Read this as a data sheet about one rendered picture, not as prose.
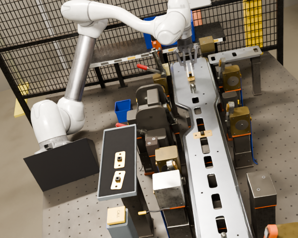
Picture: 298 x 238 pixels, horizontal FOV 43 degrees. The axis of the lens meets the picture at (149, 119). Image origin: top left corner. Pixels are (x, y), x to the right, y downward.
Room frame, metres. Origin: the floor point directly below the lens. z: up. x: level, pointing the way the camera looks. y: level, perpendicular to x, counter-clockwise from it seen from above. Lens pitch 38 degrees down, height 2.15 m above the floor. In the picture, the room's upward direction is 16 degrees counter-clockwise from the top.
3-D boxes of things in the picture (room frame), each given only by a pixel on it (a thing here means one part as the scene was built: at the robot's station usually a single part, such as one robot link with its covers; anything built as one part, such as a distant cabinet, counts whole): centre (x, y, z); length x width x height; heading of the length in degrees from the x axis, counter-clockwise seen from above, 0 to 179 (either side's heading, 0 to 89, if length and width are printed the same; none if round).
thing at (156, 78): (1.75, -0.10, 0.87); 0.10 x 0.07 x 0.35; 82
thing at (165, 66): (1.82, -0.16, 0.88); 0.04 x 0.04 x 0.37; 82
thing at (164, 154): (1.13, -0.02, 0.89); 0.12 x 0.08 x 0.38; 82
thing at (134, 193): (1.08, 0.15, 1.16); 0.37 x 0.14 x 0.02; 172
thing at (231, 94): (1.51, -0.43, 0.84); 0.10 x 0.05 x 0.29; 82
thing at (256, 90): (1.82, -0.68, 0.84); 0.05 x 0.05 x 0.29; 82
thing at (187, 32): (1.73, -0.28, 1.28); 0.09 x 0.09 x 0.06
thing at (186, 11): (1.71, -0.27, 1.39); 0.13 x 0.11 x 0.16; 151
